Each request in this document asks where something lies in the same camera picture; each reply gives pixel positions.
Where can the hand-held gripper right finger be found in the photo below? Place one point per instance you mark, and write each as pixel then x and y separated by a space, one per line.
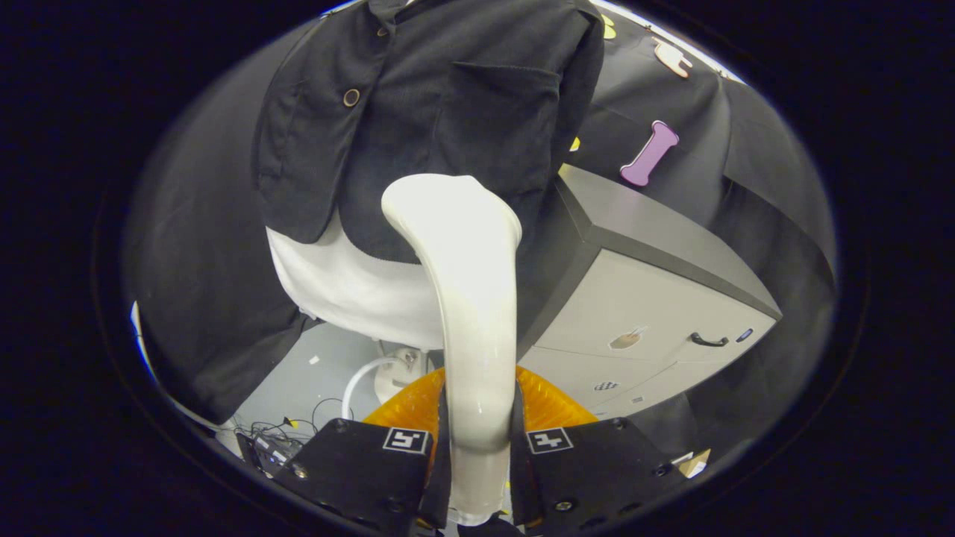
pixel 589 470

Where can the black jacket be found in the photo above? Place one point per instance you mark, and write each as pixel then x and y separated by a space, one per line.
pixel 462 112

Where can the white garment steamer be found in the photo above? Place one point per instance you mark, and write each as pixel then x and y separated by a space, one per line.
pixel 474 298

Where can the beige cabinet with grey top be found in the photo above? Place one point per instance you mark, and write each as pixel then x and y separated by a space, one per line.
pixel 656 298

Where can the small tan box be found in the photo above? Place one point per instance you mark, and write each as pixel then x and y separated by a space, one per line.
pixel 692 464

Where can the black backdrop cloth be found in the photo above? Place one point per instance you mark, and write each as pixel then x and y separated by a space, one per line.
pixel 194 261

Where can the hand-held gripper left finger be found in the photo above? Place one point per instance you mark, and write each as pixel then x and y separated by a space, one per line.
pixel 358 470

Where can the metal mannequin stand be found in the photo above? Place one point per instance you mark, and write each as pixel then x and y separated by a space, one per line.
pixel 395 373

